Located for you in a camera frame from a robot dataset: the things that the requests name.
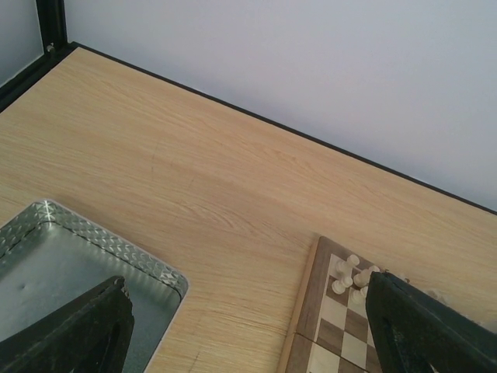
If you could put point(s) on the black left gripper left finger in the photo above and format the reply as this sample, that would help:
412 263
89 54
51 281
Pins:
91 333

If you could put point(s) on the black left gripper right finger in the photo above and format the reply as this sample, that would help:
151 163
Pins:
413 332

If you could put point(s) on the wooden chess board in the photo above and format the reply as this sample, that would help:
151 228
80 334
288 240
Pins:
327 332

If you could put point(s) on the white pawn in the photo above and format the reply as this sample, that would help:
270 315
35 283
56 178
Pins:
358 296
341 285

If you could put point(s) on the white knight piece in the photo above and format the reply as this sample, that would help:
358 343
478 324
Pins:
362 279

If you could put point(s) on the metal tin lid left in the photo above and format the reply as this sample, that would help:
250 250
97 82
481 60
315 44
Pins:
50 255

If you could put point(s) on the white rook corner piece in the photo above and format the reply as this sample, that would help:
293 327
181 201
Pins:
345 267

